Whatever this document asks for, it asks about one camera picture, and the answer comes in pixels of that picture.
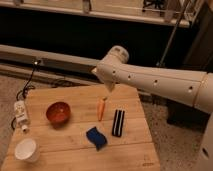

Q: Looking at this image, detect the black power cable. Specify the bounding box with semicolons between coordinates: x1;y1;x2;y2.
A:
10;60;43;131

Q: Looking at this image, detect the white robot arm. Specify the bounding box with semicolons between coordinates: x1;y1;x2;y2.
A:
93;46;213;171

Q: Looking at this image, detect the orange pepper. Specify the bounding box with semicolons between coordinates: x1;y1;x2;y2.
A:
97;97;107;121

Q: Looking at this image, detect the white power strip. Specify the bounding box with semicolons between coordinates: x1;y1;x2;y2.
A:
14;100;30;132

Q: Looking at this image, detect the white ceramic cup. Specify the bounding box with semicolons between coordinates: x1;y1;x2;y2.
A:
14;138;40;163

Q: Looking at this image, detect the black white striped block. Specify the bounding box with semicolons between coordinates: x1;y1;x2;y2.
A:
112;110;125;137

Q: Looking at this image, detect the blue sponge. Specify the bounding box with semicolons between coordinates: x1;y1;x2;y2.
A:
86;127;107;151

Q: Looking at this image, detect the grey baseboard rail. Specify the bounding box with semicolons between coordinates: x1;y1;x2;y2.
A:
0;44;98;75

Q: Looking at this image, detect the red-orange bowl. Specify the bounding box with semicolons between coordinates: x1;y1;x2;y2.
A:
46;102;71;125

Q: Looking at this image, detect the metal pole stand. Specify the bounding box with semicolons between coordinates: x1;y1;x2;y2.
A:
156;0;190;67

